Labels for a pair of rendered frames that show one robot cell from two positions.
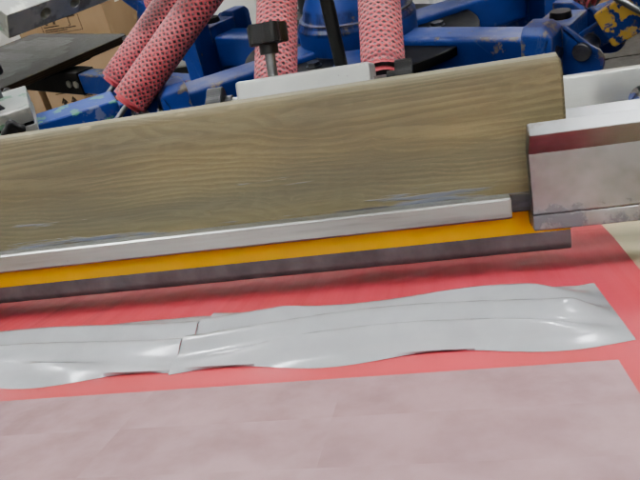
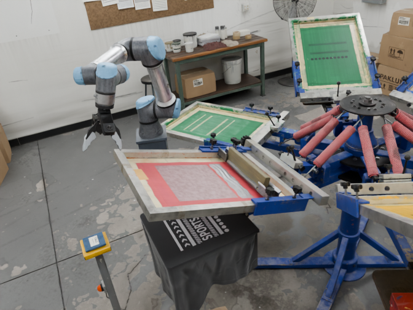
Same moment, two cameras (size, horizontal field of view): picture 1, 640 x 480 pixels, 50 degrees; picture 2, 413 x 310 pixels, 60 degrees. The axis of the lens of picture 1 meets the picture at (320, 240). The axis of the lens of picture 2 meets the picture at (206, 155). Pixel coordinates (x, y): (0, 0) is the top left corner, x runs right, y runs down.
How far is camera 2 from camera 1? 1.57 m
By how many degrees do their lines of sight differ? 46
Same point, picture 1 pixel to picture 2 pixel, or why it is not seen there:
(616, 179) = (262, 190)
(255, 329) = (231, 181)
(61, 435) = (214, 178)
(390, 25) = (322, 157)
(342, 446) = (220, 188)
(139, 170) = (239, 162)
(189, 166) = (243, 165)
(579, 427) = (228, 195)
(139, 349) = (225, 176)
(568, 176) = (260, 188)
